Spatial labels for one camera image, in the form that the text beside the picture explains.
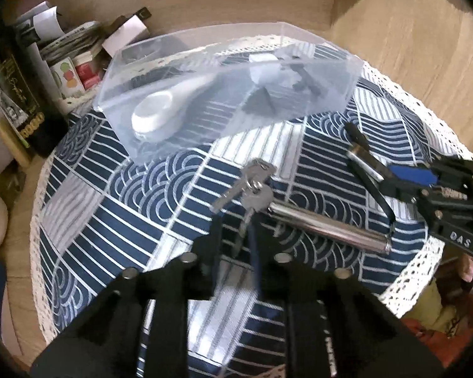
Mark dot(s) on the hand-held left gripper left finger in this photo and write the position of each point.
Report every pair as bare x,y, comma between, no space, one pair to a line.
209,254

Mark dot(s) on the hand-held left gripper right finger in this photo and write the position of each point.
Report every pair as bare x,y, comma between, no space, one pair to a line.
256,258

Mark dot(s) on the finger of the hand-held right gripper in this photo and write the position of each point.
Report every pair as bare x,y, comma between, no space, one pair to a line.
398,192
412,175

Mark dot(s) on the small silver cylinder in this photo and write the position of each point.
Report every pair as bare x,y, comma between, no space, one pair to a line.
364,161

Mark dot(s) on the bunch of silver keys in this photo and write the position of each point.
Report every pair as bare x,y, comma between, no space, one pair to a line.
252,193

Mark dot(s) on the clear plastic storage box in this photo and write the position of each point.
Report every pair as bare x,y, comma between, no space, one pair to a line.
220,98

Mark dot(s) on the person's right hand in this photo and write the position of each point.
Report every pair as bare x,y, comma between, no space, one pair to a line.
468,269

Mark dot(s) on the silver metal flashlight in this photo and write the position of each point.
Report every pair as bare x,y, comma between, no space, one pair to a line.
331,228

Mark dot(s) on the blue white patterned tablecloth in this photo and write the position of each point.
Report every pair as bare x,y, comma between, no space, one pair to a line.
114,204

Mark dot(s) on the black plastic piece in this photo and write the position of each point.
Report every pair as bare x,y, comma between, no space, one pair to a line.
305,78

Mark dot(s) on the white brush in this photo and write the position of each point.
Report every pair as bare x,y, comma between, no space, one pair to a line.
161,110

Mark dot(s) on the black triangular clip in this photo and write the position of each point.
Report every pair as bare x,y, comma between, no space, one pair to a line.
258,102

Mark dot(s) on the small white block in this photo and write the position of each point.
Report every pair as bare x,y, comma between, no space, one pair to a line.
264,69

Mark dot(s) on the red box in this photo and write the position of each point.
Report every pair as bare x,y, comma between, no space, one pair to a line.
87,71

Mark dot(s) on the box with coloured dots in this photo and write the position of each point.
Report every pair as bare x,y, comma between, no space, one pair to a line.
66,78

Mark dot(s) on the white card with black clip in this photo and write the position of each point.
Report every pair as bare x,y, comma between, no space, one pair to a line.
126,31

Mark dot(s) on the stack of magazines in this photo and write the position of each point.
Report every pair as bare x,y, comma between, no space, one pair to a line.
73,43

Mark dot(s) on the white paper sheets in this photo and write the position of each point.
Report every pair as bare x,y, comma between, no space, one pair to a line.
47,19

